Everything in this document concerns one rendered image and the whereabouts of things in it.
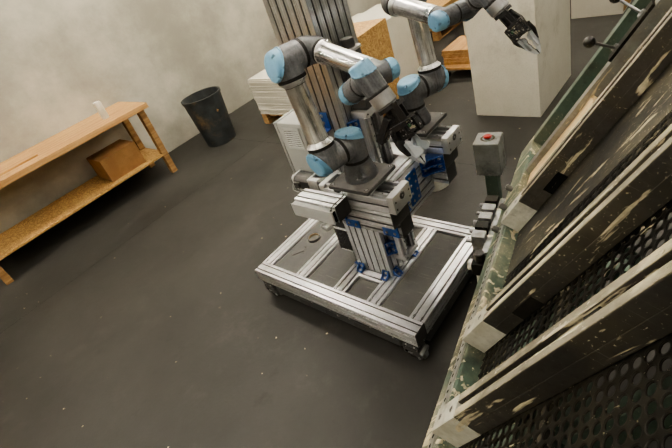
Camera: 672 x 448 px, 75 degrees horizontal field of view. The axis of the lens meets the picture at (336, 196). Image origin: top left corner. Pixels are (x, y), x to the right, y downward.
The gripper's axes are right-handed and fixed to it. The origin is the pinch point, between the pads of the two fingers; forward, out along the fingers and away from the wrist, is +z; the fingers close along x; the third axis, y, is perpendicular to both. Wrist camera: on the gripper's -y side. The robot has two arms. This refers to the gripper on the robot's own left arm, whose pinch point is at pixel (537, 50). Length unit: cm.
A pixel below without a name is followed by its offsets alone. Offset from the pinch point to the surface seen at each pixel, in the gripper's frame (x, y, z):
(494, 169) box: -50, -22, 34
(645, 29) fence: 27.5, 15.1, 14.9
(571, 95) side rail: -3.6, -17.3, 25.4
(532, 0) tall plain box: -3, -218, -8
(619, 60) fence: 17.1, 12.5, 18.6
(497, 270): -46, 57, 42
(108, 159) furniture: -402, -134, -200
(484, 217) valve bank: -56, 11, 40
